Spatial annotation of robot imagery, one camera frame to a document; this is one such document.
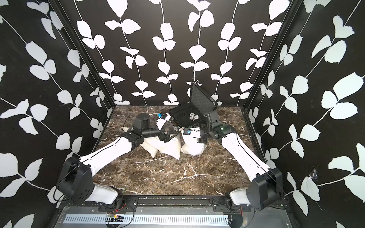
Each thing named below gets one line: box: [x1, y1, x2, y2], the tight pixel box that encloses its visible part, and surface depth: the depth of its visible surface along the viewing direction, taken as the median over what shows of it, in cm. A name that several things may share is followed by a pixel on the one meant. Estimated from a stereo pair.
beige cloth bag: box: [140, 134, 181, 160], surface depth 90 cm
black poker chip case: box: [169, 79, 218, 128], surface depth 113 cm
